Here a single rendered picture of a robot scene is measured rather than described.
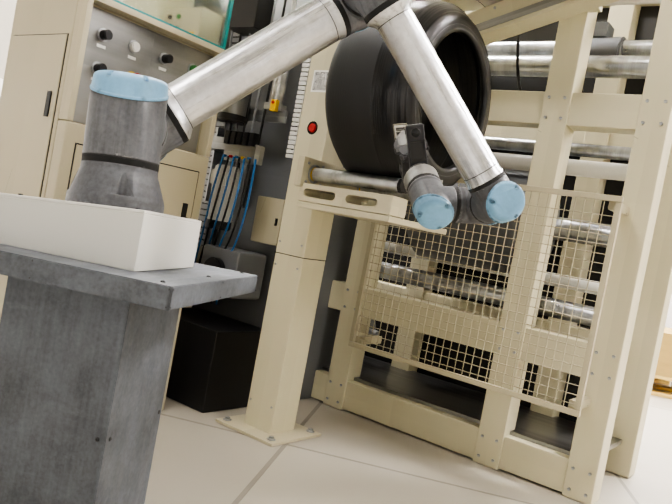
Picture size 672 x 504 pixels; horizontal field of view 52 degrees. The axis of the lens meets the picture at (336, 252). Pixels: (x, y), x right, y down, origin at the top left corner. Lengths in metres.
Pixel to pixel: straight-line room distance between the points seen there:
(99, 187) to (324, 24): 0.65
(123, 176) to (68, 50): 0.87
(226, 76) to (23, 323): 0.68
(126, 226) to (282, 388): 1.27
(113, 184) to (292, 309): 1.12
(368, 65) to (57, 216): 1.05
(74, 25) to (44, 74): 0.18
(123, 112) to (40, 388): 0.54
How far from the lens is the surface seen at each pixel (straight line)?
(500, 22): 2.60
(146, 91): 1.43
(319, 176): 2.24
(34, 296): 1.41
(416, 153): 1.81
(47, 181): 2.18
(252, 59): 1.63
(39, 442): 1.45
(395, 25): 1.58
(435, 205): 1.66
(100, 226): 1.30
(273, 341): 2.41
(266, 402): 2.44
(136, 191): 1.39
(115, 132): 1.41
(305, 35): 1.66
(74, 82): 2.15
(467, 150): 1.57
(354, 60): 2.08
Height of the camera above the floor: 0.74
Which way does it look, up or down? 2 degrees down
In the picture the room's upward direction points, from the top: 11 degrees clockwise
